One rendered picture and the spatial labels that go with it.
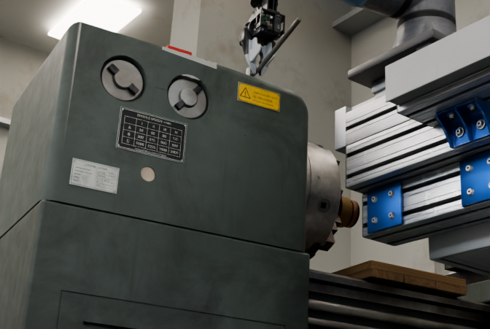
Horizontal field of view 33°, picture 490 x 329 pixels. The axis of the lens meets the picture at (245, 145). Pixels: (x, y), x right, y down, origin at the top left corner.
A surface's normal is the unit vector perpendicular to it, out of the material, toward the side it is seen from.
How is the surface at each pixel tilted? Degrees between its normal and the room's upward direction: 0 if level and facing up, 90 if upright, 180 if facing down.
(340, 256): 90
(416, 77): 90
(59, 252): 90
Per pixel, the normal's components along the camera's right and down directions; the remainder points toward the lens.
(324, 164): 0.47, -0.62
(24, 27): -0.05, 0.92
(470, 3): -0.80, -0.27
